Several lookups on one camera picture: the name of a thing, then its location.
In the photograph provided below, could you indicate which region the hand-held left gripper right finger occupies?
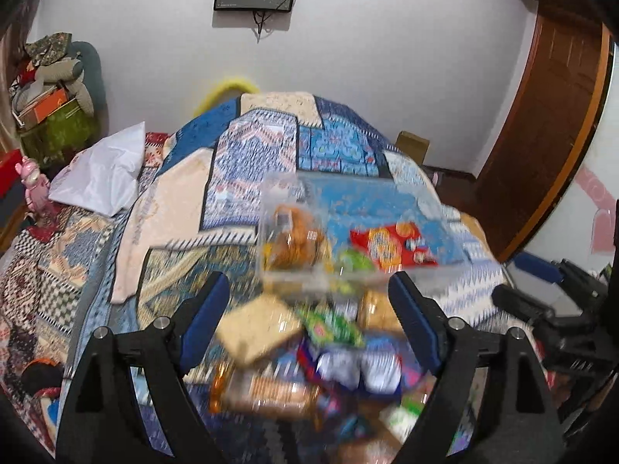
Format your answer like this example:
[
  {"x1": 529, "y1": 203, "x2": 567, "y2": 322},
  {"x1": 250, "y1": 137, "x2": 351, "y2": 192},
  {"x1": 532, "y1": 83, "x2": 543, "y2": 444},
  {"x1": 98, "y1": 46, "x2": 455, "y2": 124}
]
[{"x1": 388, "y1": 271, "x2": 566, "y2": 464}]

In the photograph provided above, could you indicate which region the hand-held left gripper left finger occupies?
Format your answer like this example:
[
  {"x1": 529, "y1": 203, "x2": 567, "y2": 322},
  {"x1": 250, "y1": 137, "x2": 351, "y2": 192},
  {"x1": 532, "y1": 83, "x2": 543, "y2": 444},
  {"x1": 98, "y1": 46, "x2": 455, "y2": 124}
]
[{"x1": 57, "y1": 271, "x2": 230, "y2": 464}]

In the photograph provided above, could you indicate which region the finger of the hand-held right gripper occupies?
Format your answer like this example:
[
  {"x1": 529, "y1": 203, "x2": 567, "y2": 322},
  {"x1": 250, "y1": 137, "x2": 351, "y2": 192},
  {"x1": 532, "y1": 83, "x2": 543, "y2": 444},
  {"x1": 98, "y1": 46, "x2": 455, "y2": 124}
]
[
  {"x1": 513, "y1": 252, "x2": 611, "y2": 303},
  {"x1": 491, "y1": 283, "x2": 557, "y2": 322}
]

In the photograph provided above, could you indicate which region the tan snack packet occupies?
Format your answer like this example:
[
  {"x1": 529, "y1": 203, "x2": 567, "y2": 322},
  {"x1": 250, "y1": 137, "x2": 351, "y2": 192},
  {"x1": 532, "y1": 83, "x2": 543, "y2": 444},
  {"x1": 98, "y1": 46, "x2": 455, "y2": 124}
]
[{"x1": 358, "y1": 290, "x2": 402, "y2": 332}]

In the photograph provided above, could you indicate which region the beige cracker packet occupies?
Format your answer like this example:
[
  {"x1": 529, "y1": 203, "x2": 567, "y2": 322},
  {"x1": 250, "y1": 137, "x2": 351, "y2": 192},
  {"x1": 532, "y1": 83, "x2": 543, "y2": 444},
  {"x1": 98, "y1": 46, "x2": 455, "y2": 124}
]
[{"x1": 216, "y1": 295, "x2": 305, "y2": 365}]

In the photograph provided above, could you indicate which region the blue white snack packet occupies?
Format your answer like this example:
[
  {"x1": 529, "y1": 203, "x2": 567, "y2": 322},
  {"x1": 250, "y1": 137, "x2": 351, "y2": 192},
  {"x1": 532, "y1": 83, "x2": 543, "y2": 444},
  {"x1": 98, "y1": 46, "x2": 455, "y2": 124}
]
[
  {"x1": 297, "y1": 336, "x2": 363, "y2": 390},
  {"x1": 360, "y1": 341, "x2": 404, "y2": 394}
]

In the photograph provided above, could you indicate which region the red snack packet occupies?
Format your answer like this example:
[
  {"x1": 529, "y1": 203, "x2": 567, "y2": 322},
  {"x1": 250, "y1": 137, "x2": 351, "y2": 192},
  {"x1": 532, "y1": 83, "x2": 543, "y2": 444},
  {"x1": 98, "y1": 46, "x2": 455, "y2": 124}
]
[{"x1": 349, "y1": 222, "x2": 441, "y2": 269}]

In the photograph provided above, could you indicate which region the green candy packet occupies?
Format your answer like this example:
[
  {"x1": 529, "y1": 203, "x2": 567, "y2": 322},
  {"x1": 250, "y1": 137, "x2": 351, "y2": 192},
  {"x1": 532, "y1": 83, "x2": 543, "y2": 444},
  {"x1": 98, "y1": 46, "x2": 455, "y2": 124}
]
[{"x1": 339, "y1": 249, "x2": 375, "y2": 274}]

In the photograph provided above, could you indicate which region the golden biscuit packet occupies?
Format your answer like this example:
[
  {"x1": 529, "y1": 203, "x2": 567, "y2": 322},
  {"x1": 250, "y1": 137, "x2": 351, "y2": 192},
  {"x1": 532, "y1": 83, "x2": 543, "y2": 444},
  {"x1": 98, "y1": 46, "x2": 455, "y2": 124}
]
[{"x1": 209, "y1": 362, "x2": 322, "y2": 419}]

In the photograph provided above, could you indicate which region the green white snack packet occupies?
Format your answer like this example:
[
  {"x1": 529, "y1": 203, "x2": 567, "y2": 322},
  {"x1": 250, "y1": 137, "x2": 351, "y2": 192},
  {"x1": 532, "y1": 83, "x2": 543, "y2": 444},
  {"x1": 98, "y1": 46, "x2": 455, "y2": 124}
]
[{"x1": 380, "y1": 394, "x2": 426, "y2": 440}]

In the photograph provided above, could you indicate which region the crispy brown snack packet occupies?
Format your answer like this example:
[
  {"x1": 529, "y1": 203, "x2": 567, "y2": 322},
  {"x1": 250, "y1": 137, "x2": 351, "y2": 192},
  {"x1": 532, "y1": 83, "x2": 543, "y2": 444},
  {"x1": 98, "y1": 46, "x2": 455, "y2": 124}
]
[{"x1": 263, "y1": 203, "x2": 327, "y2": 271}]

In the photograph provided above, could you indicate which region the clear plastic container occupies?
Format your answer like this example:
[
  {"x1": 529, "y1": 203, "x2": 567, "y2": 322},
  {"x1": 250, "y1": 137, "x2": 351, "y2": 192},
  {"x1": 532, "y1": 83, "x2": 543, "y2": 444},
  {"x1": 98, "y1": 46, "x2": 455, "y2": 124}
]
[{"x1": 258, "y1": 171, "x2": 465, "y2": 295}]

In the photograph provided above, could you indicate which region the white pink wardrobe door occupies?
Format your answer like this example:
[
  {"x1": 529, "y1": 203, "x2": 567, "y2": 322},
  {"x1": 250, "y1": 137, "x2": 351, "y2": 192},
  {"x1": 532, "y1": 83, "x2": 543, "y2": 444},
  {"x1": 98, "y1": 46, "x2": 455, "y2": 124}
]
[{"x1": 522, "y1": 43, "x2": 619, "y2": 300}]

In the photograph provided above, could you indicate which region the brown wooden door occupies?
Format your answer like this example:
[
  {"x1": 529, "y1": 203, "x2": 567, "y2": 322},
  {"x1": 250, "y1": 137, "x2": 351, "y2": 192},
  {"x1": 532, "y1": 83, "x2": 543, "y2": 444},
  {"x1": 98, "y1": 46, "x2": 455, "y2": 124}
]
[{"x1": 476, "y1": 10, "x2": 612, "y2": 262}]

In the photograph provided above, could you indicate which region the patterned red cream bedsheet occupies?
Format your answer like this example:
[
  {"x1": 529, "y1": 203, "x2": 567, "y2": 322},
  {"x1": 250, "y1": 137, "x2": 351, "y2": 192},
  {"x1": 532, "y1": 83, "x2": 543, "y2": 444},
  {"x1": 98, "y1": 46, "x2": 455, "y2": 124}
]
[{"x1": 0, "y1": 130, "x2": 170, "y2": 455}]

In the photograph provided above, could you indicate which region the cardboard box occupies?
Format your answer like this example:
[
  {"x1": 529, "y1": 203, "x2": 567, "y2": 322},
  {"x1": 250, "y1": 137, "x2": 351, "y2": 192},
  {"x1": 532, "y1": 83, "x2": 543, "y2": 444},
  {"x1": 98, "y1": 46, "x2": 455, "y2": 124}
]
[{"x1": 395, "y1": 130, "x2": 430, "y2": 165}]

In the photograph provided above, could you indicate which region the blue patchwork blanket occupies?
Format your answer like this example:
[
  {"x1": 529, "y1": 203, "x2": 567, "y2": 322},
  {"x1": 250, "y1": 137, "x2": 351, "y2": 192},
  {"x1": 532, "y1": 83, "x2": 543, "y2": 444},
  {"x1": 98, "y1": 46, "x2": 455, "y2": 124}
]
[{"x1": 63, "y1": 92, "x2": 513, "y2": 464}]

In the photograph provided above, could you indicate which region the dark cloth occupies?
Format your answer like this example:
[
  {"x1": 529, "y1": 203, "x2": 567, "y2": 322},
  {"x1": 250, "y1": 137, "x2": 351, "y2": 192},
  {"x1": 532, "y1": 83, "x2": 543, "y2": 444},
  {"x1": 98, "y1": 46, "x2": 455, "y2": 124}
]
[{"x1": 22, "y1": 357, "x2": 66, "y2": 397}]

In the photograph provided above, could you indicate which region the white pillow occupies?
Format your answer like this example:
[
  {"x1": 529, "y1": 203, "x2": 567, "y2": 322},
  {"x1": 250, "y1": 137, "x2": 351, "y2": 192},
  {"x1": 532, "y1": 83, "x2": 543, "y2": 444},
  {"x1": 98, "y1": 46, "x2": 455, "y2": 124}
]
[{"x1": 48, "y1": 121, "x2": 146, "y2": 218}]

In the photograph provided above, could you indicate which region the pink toy figure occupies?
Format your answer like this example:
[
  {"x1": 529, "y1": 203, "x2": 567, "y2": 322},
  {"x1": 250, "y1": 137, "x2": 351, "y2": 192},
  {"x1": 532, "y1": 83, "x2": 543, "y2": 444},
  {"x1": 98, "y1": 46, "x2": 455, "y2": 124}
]
[{"x1": 14, "y1": 157, "x2": 51, "y2": 213}]

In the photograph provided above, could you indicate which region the yellow foam tube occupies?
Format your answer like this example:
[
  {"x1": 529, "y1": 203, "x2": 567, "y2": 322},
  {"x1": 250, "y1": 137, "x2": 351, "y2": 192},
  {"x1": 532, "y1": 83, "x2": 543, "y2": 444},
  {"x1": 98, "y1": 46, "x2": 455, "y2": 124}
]
[{"x1": 193, "y1": 76, "x2": 262, "y2": 117}]

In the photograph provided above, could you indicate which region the green bag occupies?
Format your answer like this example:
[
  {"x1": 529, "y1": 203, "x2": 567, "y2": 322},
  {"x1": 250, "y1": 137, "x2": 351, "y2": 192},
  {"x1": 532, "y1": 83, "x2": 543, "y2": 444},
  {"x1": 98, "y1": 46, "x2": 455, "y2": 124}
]
[{"x1": 19, "y1": 99, "x2": 97, "y2": 165}]

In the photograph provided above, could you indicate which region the red box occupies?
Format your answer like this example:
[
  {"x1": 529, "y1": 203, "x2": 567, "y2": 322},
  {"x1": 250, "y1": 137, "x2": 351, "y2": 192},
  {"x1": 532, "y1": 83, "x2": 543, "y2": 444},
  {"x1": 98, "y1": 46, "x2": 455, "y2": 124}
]
[{"x1": 0, "y1": 150, "x2": 25, "y2": 194}]

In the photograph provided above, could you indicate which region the orange box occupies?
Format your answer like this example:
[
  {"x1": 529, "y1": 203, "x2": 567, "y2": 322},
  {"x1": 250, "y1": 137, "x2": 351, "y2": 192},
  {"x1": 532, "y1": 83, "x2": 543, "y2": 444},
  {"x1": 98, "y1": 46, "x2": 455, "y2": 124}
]
[{"x1": 19, "y1": 84, "x2": 68, "y2": 126}]

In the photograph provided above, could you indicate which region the teal grey cushion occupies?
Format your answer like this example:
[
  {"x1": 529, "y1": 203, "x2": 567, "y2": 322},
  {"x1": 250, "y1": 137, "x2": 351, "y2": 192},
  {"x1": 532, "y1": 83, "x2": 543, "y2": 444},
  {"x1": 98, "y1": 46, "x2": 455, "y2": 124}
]
[{"x1": 72, "y1": 41, "x2": 107, "y2": 117}]

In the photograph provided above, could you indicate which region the patterned folded cloth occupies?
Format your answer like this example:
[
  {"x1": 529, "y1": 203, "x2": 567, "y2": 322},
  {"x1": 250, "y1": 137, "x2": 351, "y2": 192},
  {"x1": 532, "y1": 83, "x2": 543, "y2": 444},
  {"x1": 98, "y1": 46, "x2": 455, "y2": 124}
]
[{"x1": 24, "y1": 33, "x2": 73, "y2": 66}]

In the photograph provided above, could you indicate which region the brown curtain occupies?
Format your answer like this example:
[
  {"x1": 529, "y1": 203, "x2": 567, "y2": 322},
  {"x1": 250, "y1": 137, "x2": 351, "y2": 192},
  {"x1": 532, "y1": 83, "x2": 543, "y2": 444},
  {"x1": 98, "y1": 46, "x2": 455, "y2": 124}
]
[{"x1": 0, "y1": 0, "x2": 44, "y2": 155}]

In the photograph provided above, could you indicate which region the black cable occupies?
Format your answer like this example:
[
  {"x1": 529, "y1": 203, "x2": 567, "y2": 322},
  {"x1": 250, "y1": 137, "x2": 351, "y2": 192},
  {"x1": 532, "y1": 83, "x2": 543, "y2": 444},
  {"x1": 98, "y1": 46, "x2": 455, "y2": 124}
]
[{"x1": 252, "y1": 10, "x2": 272, "y2": 42}]

